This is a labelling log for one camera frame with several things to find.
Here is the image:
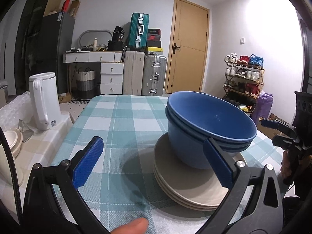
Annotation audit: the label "white electric kettle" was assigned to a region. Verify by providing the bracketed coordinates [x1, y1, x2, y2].
[28, 72, 61, 130]

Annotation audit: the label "black refrigerator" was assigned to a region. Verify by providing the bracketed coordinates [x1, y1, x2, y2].
[35, 12, 75, 94]

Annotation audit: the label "woven laundry basket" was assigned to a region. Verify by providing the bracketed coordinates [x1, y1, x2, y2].
[75, 68, 96, 99]

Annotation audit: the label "beige checked side tablecloth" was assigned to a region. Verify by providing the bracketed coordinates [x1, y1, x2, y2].
[15, 111, 73, 202]

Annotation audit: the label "cardboard box on floor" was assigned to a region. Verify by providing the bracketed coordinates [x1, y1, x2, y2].
[58, 92, 71, 104]

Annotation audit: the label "stacked shoe boxes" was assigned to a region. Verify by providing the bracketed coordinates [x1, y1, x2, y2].
[145, 28, 163, 55]

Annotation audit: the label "wooden shoe rack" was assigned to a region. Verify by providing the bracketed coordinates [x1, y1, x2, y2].
[223, 53, 265, 113]

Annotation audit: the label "left hand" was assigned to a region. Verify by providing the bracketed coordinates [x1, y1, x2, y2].
[111, 218, 149, 234]

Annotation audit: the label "teal plaid tablecloth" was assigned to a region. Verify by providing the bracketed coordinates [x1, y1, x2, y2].
[53, 95, 283, 233]

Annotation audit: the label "metal phone stand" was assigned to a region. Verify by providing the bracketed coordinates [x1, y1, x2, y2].
[18, 119, 34, 143]

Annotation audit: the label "teal suitcase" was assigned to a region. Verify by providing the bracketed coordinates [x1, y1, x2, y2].
[128, 13, 150, 49]

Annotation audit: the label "silver suitcase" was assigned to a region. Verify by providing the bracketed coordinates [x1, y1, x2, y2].
[141, 54, 167, 96]

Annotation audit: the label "cream plate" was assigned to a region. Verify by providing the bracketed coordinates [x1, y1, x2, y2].
[153, 134, 248, 204]
[153, 169, 228, 208]
[154, 173, 217, 211]

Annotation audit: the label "purple bag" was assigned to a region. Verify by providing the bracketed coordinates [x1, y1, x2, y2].
[250, 91, 273, 125]

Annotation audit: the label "bubble wrap sheet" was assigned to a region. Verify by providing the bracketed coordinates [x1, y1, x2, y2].
[0, 91, 34, 132]

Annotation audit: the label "blue bowl large front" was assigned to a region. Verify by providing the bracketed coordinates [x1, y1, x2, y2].
[168, 118, 211, 170]

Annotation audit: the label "black cable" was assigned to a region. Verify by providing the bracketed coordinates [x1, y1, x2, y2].
[0, 126, 24, 222]

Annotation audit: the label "cream tumbler cup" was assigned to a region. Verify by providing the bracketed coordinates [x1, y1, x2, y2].
[0, 146, 24, 186]

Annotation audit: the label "small cream lidded bowl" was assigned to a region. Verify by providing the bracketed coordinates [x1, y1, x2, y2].
[4, 130, 23, 158]

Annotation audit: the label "right hand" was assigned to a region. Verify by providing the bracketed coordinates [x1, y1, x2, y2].
[280, 151, 311, 179]

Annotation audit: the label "white drawer desk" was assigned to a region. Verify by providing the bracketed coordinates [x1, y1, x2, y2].
[63, 51, 124, 95]

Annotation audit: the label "wooden door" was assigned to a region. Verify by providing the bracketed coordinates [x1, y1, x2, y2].
[165, 0, 209, 94]

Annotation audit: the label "beige suitcase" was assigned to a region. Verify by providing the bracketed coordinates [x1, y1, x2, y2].
[123, 51, 145, 96]

